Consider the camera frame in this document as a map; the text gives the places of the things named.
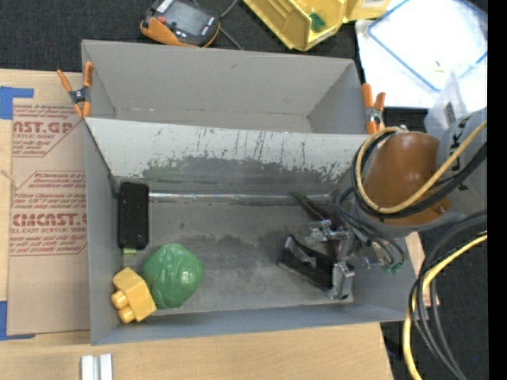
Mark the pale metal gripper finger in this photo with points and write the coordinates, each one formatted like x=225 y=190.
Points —
x=300 y=251
x=341 y=280

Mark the small black block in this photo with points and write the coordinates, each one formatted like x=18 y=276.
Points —
x=313 y=271

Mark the dark green and maroon stick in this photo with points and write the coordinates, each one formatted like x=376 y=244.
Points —
x=311 y=208

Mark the grey metal bin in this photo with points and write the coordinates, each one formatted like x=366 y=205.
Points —
x=237 y=232

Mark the green toy lettuce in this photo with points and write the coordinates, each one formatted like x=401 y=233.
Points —
x=174 y=275

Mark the long black flat block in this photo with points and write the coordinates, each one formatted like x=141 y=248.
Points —
x=134 y=216

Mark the yellow toy building brick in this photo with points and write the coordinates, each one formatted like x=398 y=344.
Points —
x=134 y=295

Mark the brown cardboard board, red print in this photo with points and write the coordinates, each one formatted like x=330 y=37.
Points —
x=47 y=259

